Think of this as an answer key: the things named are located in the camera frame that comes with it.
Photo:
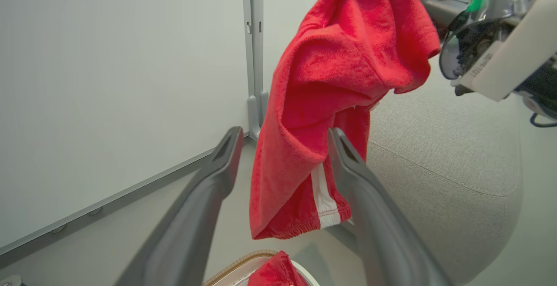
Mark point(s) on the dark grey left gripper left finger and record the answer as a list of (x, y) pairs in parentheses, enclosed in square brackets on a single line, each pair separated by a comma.
[(196, 216)]

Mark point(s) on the red shorts with white stripe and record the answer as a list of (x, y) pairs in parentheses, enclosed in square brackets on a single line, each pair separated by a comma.
[(330, 68)]

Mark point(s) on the white woven laundry basket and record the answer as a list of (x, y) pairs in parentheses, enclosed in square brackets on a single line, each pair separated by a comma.
[(235, 273)]

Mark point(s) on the grey partition wall post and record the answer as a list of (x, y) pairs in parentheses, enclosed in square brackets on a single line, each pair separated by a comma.
[(256, 51)]

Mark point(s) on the red garment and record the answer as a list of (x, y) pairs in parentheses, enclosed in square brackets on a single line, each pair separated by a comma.
[(276, 273)]

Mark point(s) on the grey wall base rail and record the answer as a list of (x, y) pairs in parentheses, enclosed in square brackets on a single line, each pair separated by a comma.
[(109, 203)]

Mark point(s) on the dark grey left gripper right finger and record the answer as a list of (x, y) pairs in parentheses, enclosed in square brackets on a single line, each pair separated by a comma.
[(378, 233)]

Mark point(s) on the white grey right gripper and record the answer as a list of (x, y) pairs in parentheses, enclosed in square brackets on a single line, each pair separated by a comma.
[(509, 46)]

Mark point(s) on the grey round metal part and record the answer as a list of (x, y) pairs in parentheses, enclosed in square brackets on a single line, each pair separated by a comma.
[(9, 281)]

